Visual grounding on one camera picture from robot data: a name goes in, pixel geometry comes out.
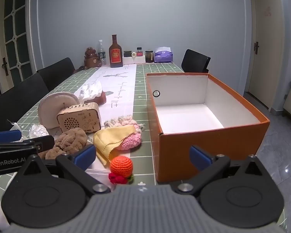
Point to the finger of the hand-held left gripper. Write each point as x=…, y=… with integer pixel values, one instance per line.
x=40, y=142
x=7, y=136

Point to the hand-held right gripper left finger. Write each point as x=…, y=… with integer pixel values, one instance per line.
x=85, y=155

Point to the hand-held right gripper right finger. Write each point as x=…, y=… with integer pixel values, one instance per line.
x=199, y=157

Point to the orange cardboard box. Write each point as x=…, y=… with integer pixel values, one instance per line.
x=208, y=150

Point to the brown plush toy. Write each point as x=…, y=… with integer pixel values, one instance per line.
x=68, y=138

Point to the beige plush slipper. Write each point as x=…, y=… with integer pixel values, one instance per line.
x=51, y=106

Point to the small white plastic scrap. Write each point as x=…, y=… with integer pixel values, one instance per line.
x=14, y=128

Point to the yellow cloth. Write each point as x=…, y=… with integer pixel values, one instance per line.
x=106, y=138

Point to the wooden radio box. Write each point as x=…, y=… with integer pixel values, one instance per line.
x=80, y=119

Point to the orange crochet ball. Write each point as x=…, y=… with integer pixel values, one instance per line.
x=121, y=166

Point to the red crochet berries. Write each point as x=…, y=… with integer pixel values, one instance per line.
x=117, y=179

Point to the black chair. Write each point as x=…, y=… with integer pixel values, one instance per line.
x=195, y=60
x=57, y=72
x=17, y=97

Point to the cream crochet toy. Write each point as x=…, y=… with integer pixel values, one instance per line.
x=118, y=121

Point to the pink crochet toy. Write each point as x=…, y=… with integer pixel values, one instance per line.
x=132, y=139

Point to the crumpled white plastic wrap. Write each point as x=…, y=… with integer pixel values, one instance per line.
x=91, y=89

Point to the green checked tablecloth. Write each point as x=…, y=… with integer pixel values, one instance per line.
x=140, y=102

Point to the dark flat object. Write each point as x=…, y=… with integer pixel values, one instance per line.
x=80, y=69

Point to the brown bear mug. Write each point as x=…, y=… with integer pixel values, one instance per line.
x=92, y=59

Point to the clear water bottle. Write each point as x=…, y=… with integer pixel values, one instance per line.
x=101, y=53

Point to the brown glass bottle red label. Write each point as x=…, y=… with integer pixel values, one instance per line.
x=115, y=55

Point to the white box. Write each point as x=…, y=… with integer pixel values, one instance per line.
x=133, y=60

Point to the glass panel door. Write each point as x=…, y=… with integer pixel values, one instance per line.
x=14, y=29

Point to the purple tissue pack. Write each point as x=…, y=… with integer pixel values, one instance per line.
x=163, y=55

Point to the dark jar with lid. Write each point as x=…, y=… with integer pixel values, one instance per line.
x=127, y=53

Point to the dark glass jar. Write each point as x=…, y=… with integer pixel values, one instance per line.
x=149, y=57

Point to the small bottle red label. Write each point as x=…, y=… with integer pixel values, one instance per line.
x=139, y=52

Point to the cream door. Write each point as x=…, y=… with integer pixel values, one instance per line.
x=265, y=53

